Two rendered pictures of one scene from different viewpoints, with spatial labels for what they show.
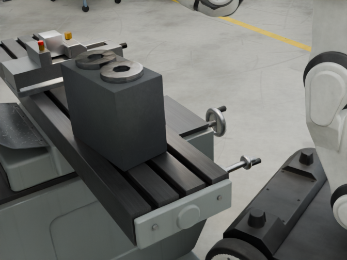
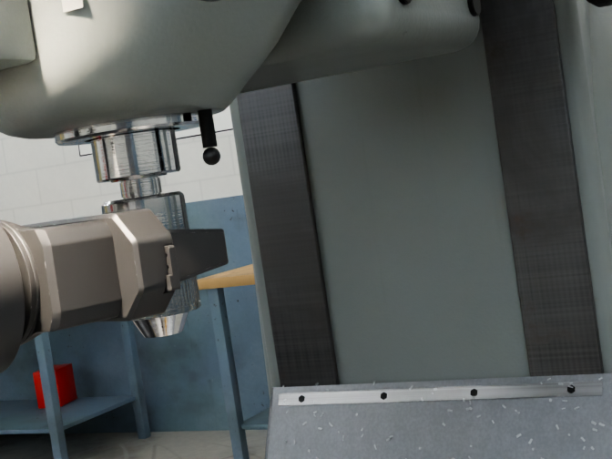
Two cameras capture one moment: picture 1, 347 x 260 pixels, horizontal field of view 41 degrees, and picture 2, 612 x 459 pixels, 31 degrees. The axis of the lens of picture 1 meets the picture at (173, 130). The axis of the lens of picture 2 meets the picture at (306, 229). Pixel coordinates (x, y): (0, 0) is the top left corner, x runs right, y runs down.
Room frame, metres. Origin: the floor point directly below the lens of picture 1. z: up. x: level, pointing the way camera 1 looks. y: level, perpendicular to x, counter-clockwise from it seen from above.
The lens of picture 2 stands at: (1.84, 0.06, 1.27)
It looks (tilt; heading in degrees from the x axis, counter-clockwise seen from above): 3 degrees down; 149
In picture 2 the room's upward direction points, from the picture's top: 8 degrees counter-clockwise
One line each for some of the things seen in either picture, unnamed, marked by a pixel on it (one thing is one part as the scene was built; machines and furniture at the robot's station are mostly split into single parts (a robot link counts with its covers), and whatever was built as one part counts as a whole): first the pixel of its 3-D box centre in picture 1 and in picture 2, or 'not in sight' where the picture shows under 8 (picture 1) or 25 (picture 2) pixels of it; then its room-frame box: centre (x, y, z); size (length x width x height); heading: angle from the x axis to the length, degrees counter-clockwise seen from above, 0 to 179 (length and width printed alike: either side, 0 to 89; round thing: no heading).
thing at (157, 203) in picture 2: not in sight; (143, 205); (1.26, 0.30, 1.26); 0.05 x 0.05 x 0.01
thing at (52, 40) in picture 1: (51, 43); not in sight; (1.34, 0.35, 1.02); 0.06 x 0.05 x 0.06; 32
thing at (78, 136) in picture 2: not in sight; (131, 127); (1.26, 0.30, 1.31); 0.09 x 0.09 x 0.01
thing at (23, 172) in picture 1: (76, 128); not in sight; (1.26, 0.30, 0.77); 0.50 x 0.35 x 0.12; 120
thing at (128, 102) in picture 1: (113, 104); not in sight; (0.93, 0.13, 1.01); 0.22 x 0.12 x 0.20; 38
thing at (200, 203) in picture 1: (74, 101); not in sight; (1.24, 0.29, 0.87); 1.24 x 0.23 x 0.08; 30
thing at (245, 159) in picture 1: (237, 165); not in sight; (1.41, -0.23, 0.49); 0.22 x 0.06 x 0.06; 120
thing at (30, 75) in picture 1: (63, 58); not in sight; (1.36, 0.32, 0.97); 0.35 x 0.15 x 0.11; 122
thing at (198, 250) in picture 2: not in sight; (185, 253); (1.29, 0.31, 1.23); 0.06 x 0.02 x 0.03; 105
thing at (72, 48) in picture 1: (69, 45); not in sight; (1.37, 0.30, 1.00); 0.12 x 0.06 x 0.04; 32
